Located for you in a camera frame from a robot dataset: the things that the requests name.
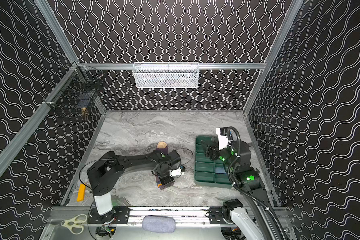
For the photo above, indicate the yellow block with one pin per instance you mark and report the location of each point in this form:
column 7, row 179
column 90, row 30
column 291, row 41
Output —
column 81, row 193

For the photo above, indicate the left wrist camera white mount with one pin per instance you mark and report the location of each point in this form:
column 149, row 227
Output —
column 178, row 172

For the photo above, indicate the green compartment tray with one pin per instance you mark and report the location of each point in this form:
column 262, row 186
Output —
column 204, row 174

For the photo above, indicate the scissors cream handles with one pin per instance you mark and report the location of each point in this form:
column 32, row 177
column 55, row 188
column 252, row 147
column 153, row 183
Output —
column 75, row 225

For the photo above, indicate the brass padlock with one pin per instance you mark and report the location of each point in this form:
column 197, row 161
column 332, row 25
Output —
column 84, row 112

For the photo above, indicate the aluminium frame profile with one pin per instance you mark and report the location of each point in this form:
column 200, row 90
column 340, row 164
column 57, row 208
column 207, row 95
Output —
column 53, row 23

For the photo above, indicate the front aluminium rail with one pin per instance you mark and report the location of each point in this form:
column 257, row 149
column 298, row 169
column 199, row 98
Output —
column 133, row 216

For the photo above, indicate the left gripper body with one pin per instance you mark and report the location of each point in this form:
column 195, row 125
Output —
column 163, row 179

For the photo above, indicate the purple sock tan toe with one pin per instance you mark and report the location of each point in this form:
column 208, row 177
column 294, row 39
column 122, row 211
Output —
column 162, row 147

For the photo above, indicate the blue sock orange cuff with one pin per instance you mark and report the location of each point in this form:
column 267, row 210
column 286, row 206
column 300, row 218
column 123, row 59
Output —
column 220, row 170

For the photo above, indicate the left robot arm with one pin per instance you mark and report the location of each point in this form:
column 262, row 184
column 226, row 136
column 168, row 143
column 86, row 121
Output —
column 104, row 173

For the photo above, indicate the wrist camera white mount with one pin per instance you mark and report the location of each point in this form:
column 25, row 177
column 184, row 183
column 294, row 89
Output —
column 223, row 137
column 178, row 172

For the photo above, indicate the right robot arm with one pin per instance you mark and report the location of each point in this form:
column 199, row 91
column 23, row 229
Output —
column 263, row 223

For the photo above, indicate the grey cloth pad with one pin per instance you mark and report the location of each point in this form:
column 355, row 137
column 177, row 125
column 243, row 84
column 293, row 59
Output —
column 159, row 224

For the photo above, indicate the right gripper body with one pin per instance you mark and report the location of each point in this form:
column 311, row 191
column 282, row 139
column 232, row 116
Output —
column 214, row 149

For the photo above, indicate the black wire basket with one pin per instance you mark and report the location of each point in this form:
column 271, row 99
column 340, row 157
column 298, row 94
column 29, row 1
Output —
column 80, row 90

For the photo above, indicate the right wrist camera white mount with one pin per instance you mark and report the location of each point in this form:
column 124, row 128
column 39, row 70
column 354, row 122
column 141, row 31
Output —
column 223, row 137

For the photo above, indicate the white wire basket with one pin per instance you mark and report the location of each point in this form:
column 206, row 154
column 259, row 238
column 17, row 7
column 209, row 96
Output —
column 166, row 75

